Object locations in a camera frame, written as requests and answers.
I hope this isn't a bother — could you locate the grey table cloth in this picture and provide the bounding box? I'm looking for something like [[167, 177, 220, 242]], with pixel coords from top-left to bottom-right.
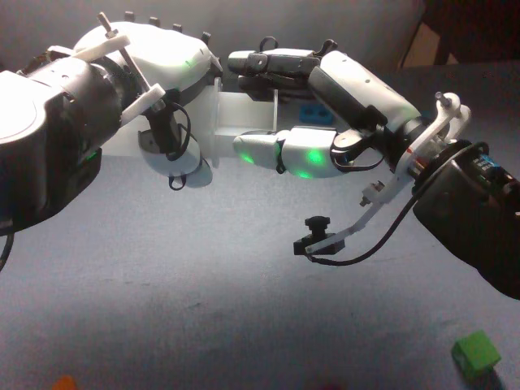
[[0, 60, 520, 390]]

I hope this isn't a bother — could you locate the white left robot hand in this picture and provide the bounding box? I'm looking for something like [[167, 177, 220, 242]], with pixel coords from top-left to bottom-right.
[[72, 11, 223, 192]]

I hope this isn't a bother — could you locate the brown cardboard piece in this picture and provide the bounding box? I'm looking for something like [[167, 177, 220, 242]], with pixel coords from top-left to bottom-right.
[[400, 22, 442, 70]]

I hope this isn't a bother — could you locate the green cube block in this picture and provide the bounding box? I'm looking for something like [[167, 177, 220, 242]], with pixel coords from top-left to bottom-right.
[[451, 329, 501, 382]]

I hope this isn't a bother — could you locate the blue four-hole block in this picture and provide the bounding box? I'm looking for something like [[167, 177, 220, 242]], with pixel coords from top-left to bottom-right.
[[299, 103, 335, 125]]

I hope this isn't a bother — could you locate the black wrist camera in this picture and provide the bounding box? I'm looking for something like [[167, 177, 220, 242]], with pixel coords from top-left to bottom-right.
[[292, 214, 346, 257]]

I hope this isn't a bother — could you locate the orange triangle block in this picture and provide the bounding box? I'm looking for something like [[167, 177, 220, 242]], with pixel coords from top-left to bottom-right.
[[50, 375, 78, 390]]

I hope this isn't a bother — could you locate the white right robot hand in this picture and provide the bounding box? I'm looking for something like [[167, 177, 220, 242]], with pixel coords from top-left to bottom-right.
[[227, 37, 423, 180]]

